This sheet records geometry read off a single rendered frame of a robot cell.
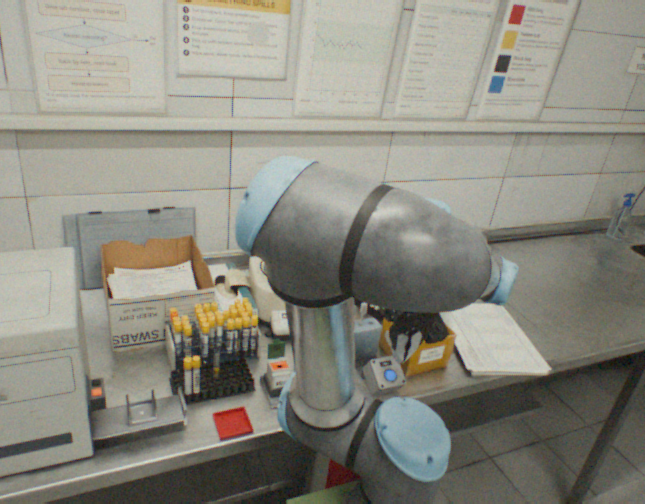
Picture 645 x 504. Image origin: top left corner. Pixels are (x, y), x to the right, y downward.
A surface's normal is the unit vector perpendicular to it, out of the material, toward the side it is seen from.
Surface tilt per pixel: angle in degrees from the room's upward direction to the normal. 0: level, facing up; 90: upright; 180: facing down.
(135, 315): 91
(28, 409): 90
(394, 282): 93
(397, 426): 9
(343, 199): 36
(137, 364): 0
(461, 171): 90
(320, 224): 66
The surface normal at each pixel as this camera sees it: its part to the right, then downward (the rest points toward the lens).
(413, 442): 0.25, -0.83
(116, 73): 0.38, 0.52
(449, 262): 0.48, 0.08
